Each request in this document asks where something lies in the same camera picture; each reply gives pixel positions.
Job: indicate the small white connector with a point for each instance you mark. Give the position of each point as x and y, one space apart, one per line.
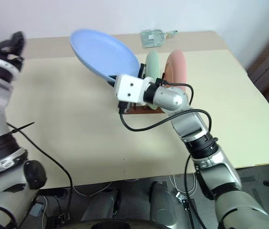
179 196

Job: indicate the green plate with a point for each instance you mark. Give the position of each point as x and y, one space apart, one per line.
152 64

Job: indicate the small grey floor box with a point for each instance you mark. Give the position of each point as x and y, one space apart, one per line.
37 210

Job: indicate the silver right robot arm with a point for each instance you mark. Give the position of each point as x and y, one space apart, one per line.
196 133

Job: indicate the black zip tie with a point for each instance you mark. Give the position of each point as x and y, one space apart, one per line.
21 128

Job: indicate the wooden dish rack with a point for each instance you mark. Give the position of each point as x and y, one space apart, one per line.
153 111

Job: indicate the blue plate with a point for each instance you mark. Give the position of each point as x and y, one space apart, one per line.
101 52

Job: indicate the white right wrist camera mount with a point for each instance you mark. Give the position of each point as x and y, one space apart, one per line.
129 88

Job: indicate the pink plate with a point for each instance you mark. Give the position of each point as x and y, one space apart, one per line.
176 69

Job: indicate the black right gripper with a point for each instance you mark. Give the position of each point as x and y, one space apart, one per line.
125 107

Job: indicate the dark brown furniture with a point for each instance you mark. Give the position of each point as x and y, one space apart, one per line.
268 64

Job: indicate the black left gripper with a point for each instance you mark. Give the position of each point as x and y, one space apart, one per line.
2 48

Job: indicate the dark rounded robot leg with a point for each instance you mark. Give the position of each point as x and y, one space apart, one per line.
101 205
162 202

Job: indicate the clear plastic bag of parts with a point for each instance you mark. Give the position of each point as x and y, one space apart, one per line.
152 38

